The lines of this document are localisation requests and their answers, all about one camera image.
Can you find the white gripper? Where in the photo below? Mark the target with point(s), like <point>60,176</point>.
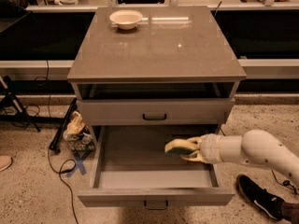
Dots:
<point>210,147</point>

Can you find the green yellow sponge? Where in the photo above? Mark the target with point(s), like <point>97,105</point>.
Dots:
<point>180,147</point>

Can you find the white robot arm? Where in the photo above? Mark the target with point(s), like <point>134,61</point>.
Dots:
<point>255,148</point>

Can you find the closed grey middle drawer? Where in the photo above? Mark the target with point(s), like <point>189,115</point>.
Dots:
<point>155,112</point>

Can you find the open grey bottom drawer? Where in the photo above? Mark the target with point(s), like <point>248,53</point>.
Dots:
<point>130,168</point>

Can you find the grey drawer cabinet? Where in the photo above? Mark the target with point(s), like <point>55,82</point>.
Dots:
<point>173,53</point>

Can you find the black sneaker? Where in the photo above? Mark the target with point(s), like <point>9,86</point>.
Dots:
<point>264,201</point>

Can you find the blue tape cross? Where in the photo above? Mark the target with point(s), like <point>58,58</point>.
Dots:
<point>80,157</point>

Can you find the black folded stand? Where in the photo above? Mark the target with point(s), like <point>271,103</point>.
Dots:
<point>54,144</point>

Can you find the white paper bowl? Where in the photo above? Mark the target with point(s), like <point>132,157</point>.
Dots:
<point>126,19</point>

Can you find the pink shoe tip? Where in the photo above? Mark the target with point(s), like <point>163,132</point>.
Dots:
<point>5,162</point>

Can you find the black tripod stand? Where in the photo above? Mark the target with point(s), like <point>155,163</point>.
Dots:
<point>20,114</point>

